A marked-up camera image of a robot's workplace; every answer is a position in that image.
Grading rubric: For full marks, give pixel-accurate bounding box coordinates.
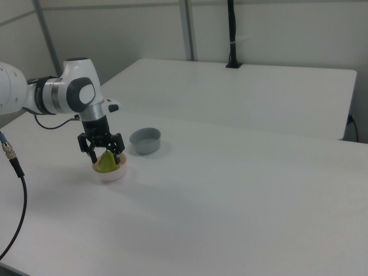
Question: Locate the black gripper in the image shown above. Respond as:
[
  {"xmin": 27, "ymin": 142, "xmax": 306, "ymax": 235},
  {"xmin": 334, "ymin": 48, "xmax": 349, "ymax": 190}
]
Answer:
[{"xmin": 76, "ymin": 114, "xmax": 126, "ymax": 165}]

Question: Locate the green pear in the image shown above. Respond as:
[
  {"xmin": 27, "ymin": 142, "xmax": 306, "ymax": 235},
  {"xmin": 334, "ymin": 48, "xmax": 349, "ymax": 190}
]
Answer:
[{"xmin": 97, "ymin": 151, "xmax": 121, "ymax": 174}]

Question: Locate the pink round bowl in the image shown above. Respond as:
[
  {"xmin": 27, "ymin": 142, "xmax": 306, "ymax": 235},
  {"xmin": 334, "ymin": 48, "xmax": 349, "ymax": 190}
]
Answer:
[{"xmin": 91, "ymin": 154, "xmax": 128, "ymax": 182}]

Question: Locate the grey round bowl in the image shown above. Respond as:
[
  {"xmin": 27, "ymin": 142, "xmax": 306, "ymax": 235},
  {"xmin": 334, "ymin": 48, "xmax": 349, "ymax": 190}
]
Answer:
[{"xmin": 129, "ymin": 128, "xmax": 162, "ymax": 156}]

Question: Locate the white plastic folding table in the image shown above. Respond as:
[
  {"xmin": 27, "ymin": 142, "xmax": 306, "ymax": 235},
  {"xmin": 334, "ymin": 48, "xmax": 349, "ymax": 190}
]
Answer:
[{"xmin": 99, "ymin": 58, "xmax": 358, "ymax": 141}]

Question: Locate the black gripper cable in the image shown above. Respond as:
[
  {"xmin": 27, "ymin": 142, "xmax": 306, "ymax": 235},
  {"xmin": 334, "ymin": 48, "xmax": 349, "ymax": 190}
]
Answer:
[{"xmin": 33, "ymin": 113, "xmax": 81, "ymax": 129}]

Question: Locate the black cable with metal connector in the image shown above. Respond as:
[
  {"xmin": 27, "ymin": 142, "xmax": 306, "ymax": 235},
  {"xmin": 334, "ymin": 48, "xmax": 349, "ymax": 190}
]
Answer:
[{"xmin": 0, "ymin": 131, "xmax": 28, "ymax": 259}]

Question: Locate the black camera pole with base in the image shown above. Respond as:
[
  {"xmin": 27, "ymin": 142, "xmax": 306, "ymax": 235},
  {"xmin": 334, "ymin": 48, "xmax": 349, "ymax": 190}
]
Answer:
[{"xmin": 225, "ymin": 0, "xmax": 244, "ymax": 69}]

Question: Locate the black cable under table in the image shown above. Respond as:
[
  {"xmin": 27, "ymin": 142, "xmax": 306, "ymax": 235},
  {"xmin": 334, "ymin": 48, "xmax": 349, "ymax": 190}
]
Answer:
[{"xmin": 346, "ymin": 113, "xmax": 360, "ymax": 143}]

